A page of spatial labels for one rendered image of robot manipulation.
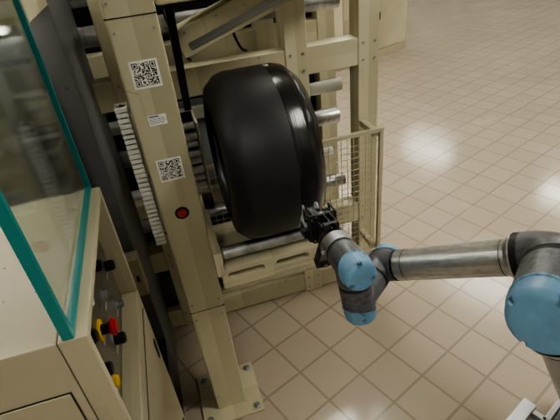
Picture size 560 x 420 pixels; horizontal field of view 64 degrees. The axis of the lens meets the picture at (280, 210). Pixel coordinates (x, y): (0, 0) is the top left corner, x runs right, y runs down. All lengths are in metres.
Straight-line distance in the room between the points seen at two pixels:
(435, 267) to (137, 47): 0.91
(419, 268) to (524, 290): 0.30
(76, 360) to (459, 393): 1.74
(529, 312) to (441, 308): 1.79
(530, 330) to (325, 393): 1.48
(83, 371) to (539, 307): 0.77
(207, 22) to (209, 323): 1.10
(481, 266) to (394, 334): 1.49
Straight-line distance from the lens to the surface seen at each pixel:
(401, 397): 2.22
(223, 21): 1.71
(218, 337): 1.87
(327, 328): 2.44
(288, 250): 1.55
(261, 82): 1.35
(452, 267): 1.01
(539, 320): 0.83
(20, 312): 0.97
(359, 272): 0.94
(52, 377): 0.93
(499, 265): 0.98
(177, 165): 1.40
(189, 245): 1.55
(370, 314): 1.05
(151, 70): 1.30
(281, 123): 1.27
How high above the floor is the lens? 1.83
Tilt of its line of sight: 33 degrees down
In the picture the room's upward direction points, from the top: 7 degrees counter-clockwise
